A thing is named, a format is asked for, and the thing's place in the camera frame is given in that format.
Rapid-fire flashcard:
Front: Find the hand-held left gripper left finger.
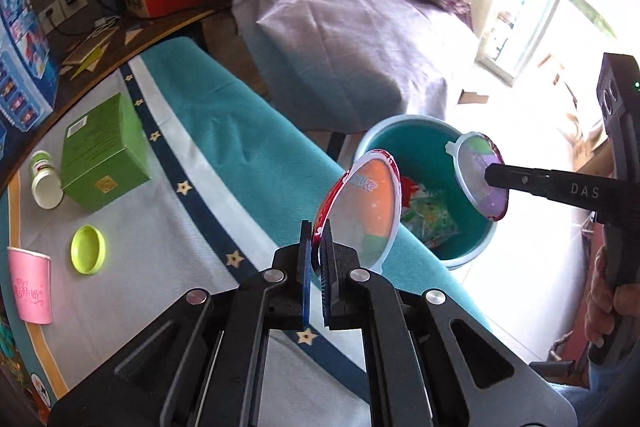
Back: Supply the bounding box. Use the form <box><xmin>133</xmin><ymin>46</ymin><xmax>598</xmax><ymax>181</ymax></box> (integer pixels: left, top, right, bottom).
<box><xmin>47</xmin><ymin>220</ymin><xmax>314</xmax><ymax>427</ymax></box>

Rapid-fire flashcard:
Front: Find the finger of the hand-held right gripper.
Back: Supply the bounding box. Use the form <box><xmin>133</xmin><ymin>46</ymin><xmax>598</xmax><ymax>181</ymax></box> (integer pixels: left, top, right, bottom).
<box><xmin>484</xmin><ymin>162</ymin><xmax>619</xmax><ymax>214</ymax></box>

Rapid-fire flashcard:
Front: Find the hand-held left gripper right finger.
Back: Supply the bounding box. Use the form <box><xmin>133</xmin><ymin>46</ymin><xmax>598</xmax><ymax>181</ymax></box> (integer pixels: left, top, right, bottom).
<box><xmin>320</xmin><ymin>226</ymin><xmax>579</xmax><ymax>427</ymax></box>

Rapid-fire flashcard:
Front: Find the red-rimmed plastic lid purple print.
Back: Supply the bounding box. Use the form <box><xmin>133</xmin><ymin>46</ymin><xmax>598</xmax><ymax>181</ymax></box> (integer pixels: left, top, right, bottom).
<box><xmin>445</xmin><ymin>132</ymin><xmax>510</xmax><ymax>222</ymax></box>

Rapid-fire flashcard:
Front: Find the red-rimmed plastic lid orange print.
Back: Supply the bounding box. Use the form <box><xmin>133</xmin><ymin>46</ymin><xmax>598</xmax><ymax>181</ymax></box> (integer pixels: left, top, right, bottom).
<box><xmin>311</xmin><ymin>149</ymin><xmax>403</xmax><ymax>275</ymax></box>

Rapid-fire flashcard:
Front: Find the teal plastic basin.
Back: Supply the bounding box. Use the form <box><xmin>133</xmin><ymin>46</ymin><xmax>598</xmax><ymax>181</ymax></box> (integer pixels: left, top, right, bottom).
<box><xmin>353</xmin><ymin>114</ymin><xmax>498</xmax><ymax>270</ymax></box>

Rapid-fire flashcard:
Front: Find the person's right hand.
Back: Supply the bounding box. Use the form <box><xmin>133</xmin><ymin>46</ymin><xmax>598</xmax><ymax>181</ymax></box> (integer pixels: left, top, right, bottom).
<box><xmin>587</xmin><ymin>249</ymin><xmax>640</xmax><ymax>349</ymax></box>

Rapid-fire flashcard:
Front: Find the green printed snack packet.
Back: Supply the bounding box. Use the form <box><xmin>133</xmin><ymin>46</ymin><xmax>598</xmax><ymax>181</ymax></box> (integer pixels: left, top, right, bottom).
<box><xmin>400</xmin><ymin>177</ymin><xmax>460</xmax><ymax>250</ymax></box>

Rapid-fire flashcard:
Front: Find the teal striped star tablecloth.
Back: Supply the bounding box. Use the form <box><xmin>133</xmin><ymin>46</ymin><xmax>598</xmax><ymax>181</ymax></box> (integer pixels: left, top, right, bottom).
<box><xmin>0</xmin><ymin>37</ymin><xmax>491</xmax><ymax>427</ymax></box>

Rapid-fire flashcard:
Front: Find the person's jeans leg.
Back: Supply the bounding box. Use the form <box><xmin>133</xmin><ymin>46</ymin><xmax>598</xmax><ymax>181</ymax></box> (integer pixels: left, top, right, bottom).
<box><xmin>550</xmin><ymin>354</ymin><xmax>622</xmax><ymax>414</ymax></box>

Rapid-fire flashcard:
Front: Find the green plastic bottle cap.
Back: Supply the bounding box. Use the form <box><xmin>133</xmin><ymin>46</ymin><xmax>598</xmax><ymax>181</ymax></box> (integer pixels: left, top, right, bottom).
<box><xmin>70</xmin><ymin>225</ymin><xmax>107</xmax><ymax>276</ymax></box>

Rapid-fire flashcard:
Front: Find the green cardboard box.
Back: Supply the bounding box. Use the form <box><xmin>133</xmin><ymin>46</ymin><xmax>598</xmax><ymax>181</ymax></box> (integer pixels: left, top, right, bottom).
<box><xmin>60</xmin><ymin>93</ymin><xmax>153</xmax><ymax>214</ymax></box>

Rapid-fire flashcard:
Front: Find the purple cloth cover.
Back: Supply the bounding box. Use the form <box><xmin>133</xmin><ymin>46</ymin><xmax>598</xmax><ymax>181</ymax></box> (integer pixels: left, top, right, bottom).
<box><xmin>231</xmin><ymin>0</ymin><xmax>476</xmax><ymax>132</ymax></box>

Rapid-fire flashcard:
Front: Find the pink paper cup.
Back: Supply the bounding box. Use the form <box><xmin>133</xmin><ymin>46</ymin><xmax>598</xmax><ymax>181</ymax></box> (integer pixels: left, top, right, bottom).
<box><xmin>7</xmin><ymin>247</ymin><xmax>53</xmax><ymax>324</ymax></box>

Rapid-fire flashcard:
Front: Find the white bottle green label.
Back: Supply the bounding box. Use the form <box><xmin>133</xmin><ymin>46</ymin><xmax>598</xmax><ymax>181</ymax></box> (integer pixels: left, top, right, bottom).
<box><xmin>30</xmin><ymin>150</ymin><xmax>65</xmax><ymax>209</ymax></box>

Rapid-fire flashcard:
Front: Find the yellow-green triangle puzzle piece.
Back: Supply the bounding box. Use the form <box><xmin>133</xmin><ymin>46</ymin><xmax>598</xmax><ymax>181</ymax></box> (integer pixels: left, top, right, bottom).
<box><xmin>70</xmin><ymin>44</ymin><xmax>109</xmax><ymax>80</ymax></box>

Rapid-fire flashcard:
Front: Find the light blue figure toy box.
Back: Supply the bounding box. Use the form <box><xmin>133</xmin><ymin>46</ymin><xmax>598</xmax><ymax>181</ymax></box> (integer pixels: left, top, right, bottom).
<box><xmin>0</xmin><ymin>0</ymin><xmax>60</xmax><ymax>132</ymax></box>

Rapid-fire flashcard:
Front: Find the white power strip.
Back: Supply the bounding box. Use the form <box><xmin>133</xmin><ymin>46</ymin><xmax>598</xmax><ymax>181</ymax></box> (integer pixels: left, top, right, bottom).
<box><xmin>39</xmin><ymin>0</ymin><xmax>83</xmax><ymax>30</ymax></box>

